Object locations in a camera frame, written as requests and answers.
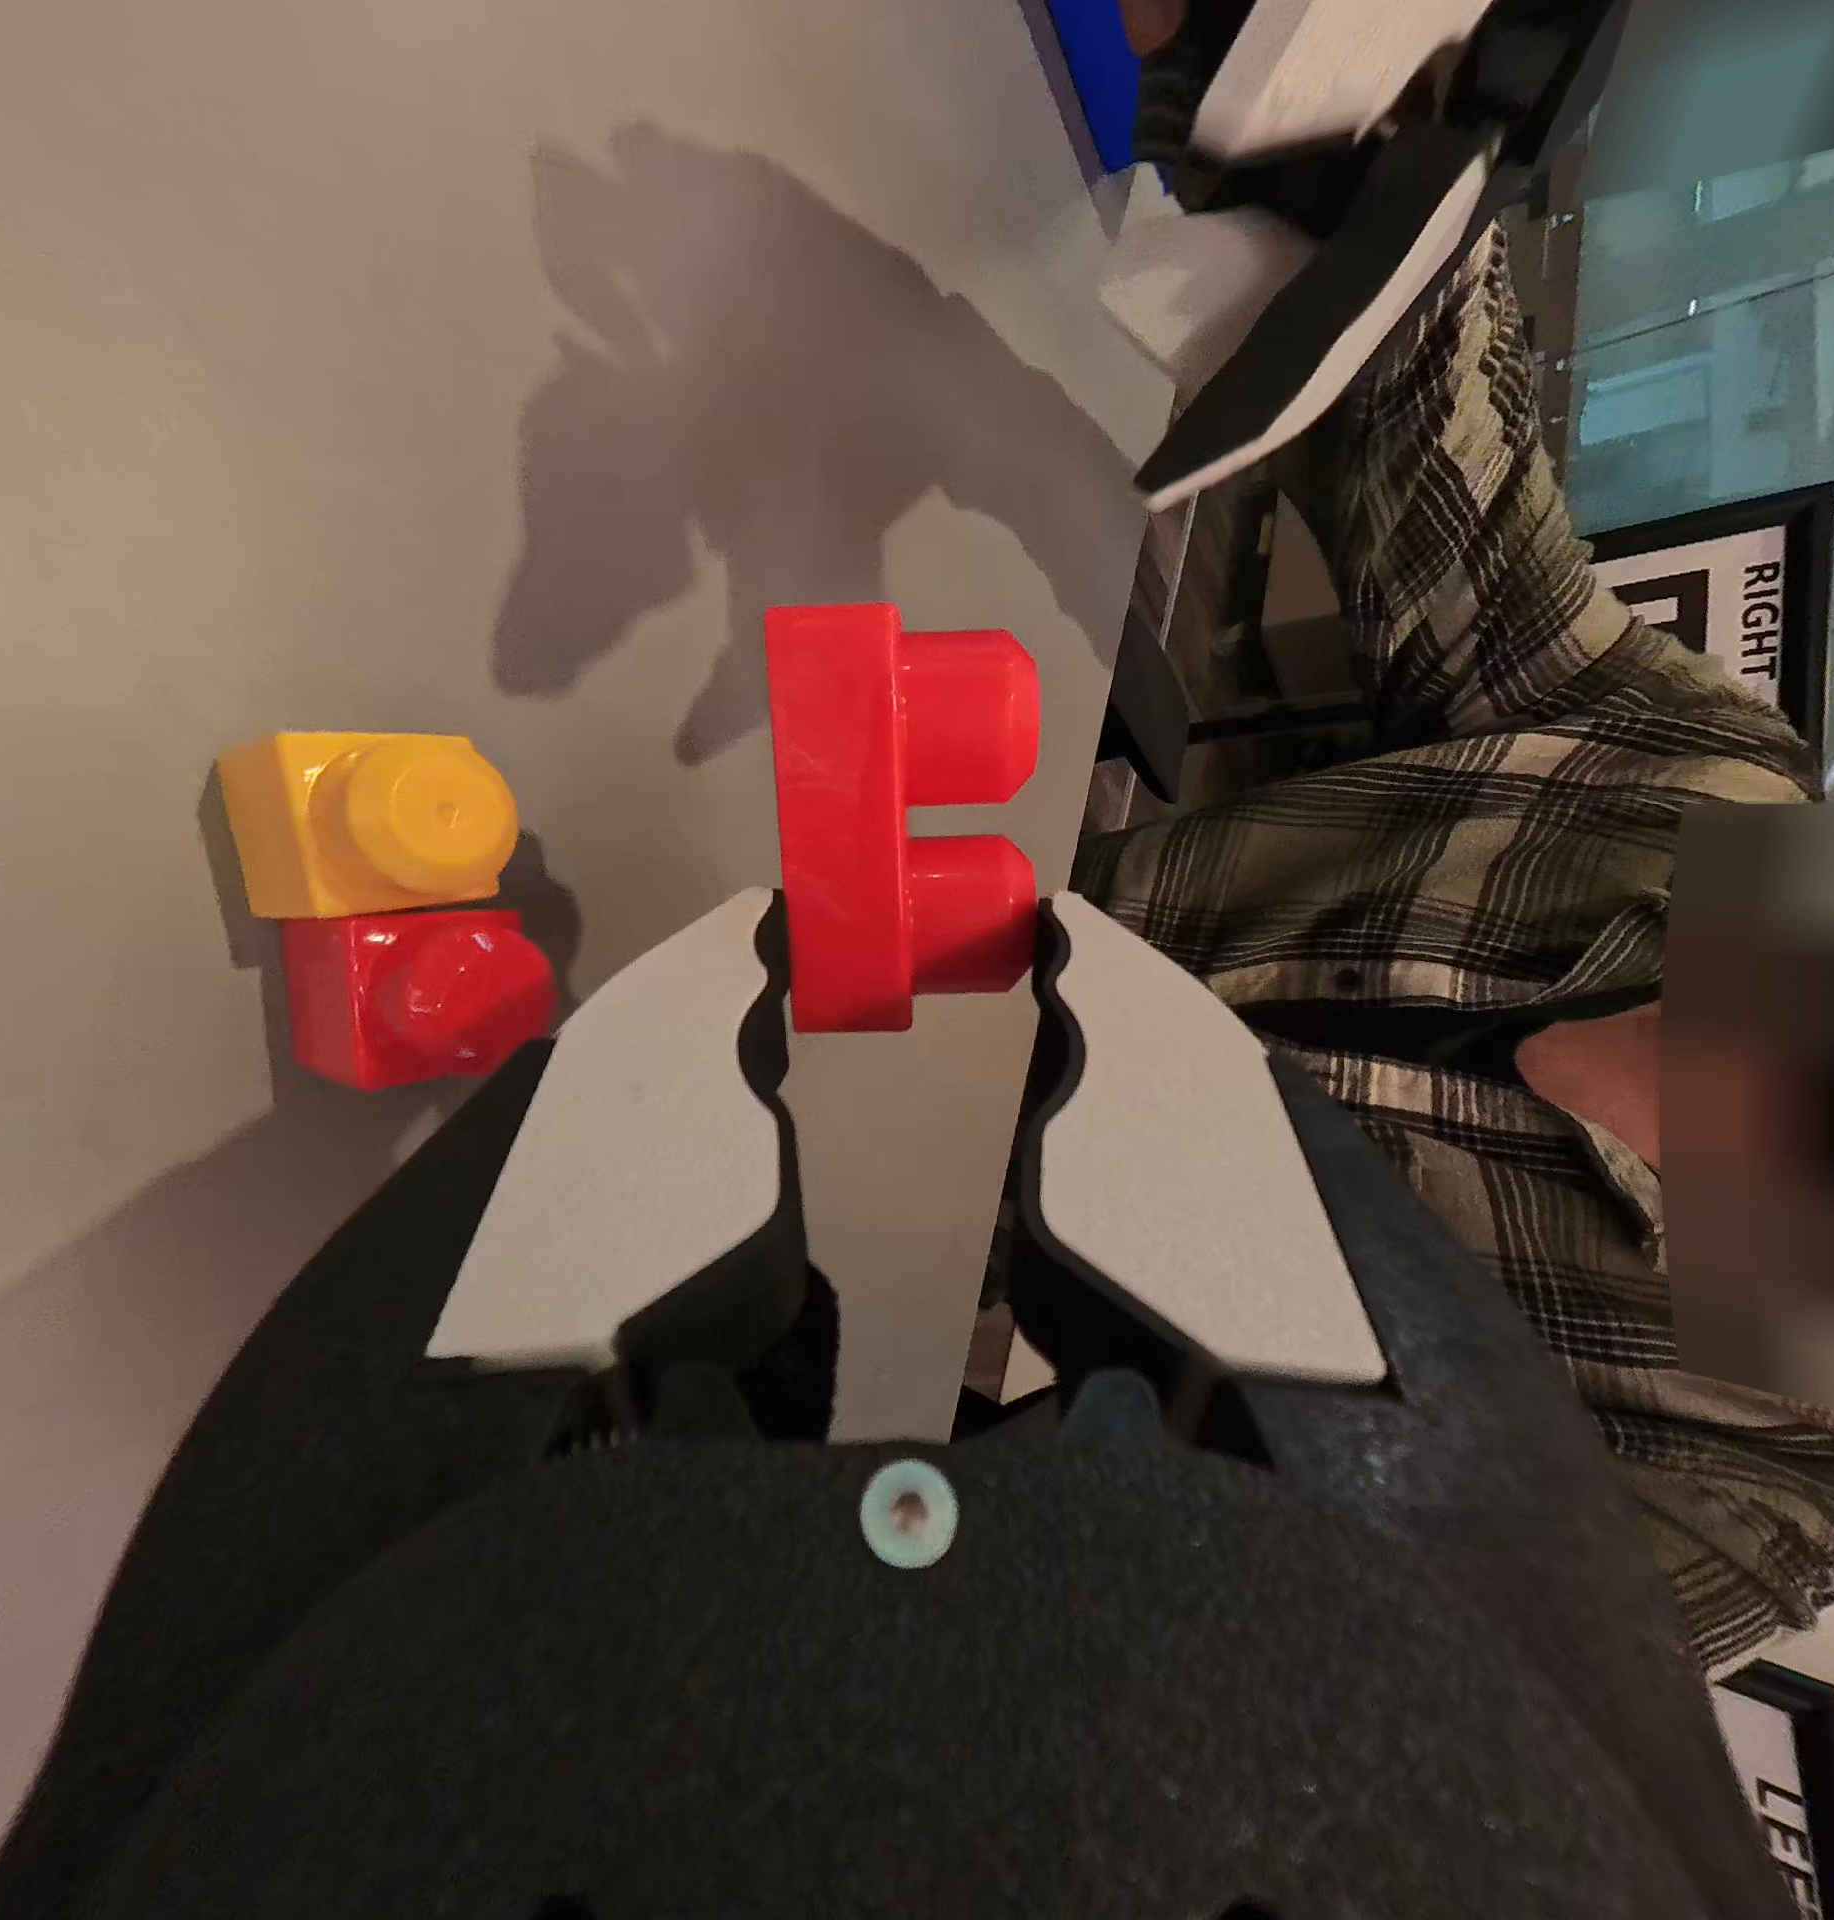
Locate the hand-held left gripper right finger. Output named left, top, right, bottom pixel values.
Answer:
left=1008, top=888, right=1392, bottom=1384

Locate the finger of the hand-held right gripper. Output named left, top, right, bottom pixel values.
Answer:
left=1135, top=127, right=1512, bottom=514
left=1184, top=0, right=1508, bottom=161

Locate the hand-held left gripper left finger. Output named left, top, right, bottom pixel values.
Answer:
left=425, top=885, right=813, bottom=1375

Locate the blue plastic bin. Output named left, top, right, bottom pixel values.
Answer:
left=1013, top=0, right=1164, bottom=174

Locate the red one-stud toy block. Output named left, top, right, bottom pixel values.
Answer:
left=274, top=903, right=562, bottom=1088

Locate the red two-stud toy block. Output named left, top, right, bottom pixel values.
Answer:
left=762, top=597, right=1047, bottom=1038

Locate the yellow one-stud toy block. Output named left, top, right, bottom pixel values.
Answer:
left=211, top=730, right=526, bottom=923

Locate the person's right forearm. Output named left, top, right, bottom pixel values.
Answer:
left=1299, top=229, right=1825, bottom=802

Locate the person's plaid shirt torso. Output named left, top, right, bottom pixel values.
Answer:
left=1075, top=734, right=1834, bottom=1673

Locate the black framed white sign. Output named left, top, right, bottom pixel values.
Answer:
left=1577, top=484, right=1834, bottom=802
left=1700, top=1660, right=1834, bottom=1920

